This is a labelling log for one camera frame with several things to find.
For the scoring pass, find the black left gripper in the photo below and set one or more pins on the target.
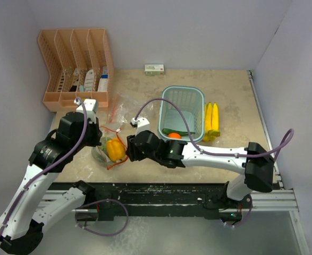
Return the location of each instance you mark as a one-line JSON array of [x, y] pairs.
[[97, 133]]

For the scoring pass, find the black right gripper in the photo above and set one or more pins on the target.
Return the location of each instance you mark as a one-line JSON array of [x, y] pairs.
[[132, 150]]

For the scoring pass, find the orange fruit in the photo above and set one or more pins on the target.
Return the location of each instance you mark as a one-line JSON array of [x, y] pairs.
[[115, 149]]

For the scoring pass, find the clear zip bag orange zipper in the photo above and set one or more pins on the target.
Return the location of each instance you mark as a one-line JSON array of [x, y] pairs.
[[111, 130]]

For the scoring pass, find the yellow banana bunch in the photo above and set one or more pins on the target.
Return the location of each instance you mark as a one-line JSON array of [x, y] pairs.
[[211, 122]]

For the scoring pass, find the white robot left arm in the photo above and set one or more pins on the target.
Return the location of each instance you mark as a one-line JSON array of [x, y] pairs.
[[22, 224]]

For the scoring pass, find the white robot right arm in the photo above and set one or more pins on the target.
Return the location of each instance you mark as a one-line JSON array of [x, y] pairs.
[[252, 163]]

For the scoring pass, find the green cucumber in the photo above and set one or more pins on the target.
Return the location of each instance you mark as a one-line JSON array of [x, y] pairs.
[[166, 131]]

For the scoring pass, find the small orange tangerine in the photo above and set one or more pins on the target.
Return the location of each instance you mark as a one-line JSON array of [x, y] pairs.
[[174, 135]]

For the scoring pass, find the white blue box in organizer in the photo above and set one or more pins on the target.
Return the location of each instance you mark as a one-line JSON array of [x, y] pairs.
[[103, 81]]

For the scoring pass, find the white bottle in organizer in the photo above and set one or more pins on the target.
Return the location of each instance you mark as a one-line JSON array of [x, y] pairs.
[[89, 80]]

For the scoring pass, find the light blue plastic basket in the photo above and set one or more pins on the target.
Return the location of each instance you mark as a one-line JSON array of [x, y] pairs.
[[183, 110]]

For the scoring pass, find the pink plastic file organizer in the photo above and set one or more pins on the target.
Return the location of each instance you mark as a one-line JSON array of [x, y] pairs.
[[68, 55]]

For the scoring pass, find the small green white box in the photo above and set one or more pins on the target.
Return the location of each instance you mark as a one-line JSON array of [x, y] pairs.
[[154, 69]]

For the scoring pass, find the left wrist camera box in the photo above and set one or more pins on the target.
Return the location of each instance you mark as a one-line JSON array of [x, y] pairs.
[[88, 106]]

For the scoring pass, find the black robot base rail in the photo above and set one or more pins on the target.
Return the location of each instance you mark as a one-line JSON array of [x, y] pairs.
[[111, 200]]

